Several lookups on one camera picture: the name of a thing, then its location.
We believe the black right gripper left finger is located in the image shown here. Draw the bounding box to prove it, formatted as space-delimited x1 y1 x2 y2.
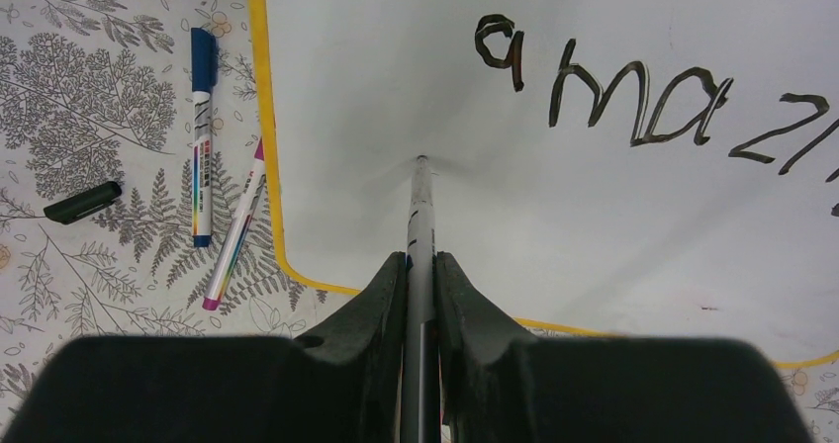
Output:
4 252 407 442

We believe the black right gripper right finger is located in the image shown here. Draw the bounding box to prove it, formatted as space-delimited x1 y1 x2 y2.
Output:
435 252 810 442

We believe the black capped marker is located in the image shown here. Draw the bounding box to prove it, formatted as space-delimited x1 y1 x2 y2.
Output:
400 155 441 442

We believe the yellow framed whiteboard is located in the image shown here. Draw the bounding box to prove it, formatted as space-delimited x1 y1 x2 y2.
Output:
248 0 838 368

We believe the black marker cap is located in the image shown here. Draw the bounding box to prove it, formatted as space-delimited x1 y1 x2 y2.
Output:
44 181 123 225

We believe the magenta capped white marker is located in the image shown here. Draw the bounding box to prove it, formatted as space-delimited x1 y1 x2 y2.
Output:
202 139 266 311

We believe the blue capped white marker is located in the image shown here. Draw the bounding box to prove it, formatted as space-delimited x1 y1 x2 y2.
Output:
190 28 218 248

